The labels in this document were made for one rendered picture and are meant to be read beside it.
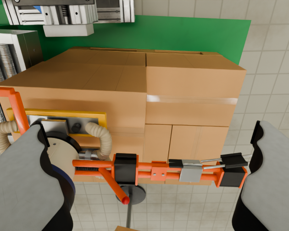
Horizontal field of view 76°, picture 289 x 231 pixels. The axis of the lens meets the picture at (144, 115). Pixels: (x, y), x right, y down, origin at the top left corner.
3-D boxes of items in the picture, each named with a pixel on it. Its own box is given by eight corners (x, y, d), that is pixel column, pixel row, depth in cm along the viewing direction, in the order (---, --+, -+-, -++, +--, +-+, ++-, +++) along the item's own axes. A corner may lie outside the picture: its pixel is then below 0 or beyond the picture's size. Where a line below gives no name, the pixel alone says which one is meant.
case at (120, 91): (55, 120, 127) (21, 162, 92) (42, 61, 107) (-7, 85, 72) (143, 124, 128) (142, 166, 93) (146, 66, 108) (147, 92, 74)
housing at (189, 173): (176, 172, 66) (178, 182, 62) (179, 157, 63) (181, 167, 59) (196, 173, 66) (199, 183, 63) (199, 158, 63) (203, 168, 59)
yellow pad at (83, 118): (16, 130, 70) (8, 138, 65) (8, 107, 65) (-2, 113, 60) (107, 134, 71) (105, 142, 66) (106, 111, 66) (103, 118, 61)
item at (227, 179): (211, 176, 67) (216, 188, 62) (216, 161, 63) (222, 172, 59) (234, 177, 67) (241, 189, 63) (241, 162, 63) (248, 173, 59)
